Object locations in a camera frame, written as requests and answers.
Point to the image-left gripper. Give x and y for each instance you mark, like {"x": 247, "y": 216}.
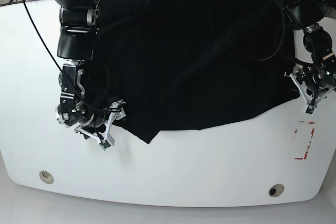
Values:
{"x": 98, "y": 127}

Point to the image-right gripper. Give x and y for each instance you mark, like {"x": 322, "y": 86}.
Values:
{"x": 314, "y": 85}

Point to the black t-shirt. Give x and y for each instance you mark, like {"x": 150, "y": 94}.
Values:
{"x": 192, "y": 64}

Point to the black robot arm image-left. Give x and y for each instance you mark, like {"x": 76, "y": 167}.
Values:
{"x": 78, "y": 107}

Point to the red tape rectangle marking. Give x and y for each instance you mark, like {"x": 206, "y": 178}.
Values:
{"x": 303, "y": 136}

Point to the left table grommet hole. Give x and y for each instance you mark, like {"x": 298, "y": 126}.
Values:
{"x": 46, "y": 177}

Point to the table grommet hole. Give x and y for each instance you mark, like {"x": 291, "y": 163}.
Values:
{"x": 46, "y": 177}
{"x": 276, "y": 190}

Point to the right table grommet hole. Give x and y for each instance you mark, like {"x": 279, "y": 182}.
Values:
{"x": 276, "y": 190}

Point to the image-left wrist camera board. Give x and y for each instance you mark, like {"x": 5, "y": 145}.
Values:
{"x": 105, "y": 144}

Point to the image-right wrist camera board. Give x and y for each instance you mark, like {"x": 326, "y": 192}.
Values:
{"x": 310, "y": 109}

